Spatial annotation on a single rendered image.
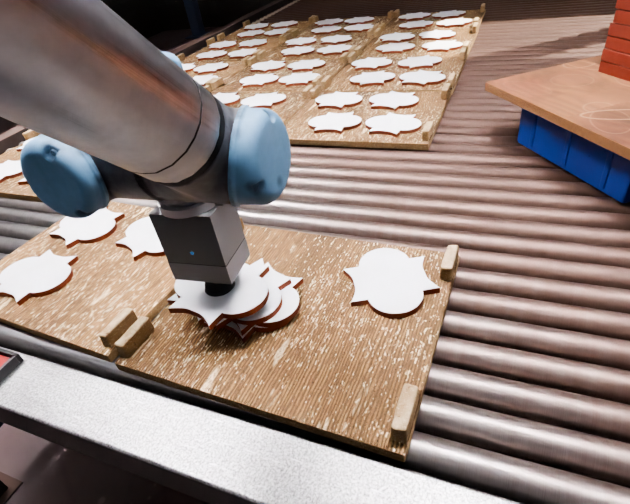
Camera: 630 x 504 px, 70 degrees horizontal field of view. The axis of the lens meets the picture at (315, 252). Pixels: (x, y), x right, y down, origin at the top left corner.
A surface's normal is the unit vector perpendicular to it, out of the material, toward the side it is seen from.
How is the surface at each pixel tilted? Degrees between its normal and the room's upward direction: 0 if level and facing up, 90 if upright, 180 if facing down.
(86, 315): 0
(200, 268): 90
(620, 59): 90
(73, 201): 90
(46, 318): 0
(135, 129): 119
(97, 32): 85
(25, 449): 0
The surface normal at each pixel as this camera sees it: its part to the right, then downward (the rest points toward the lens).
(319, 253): -0.13, -0.79
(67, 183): -0.34, 0.60
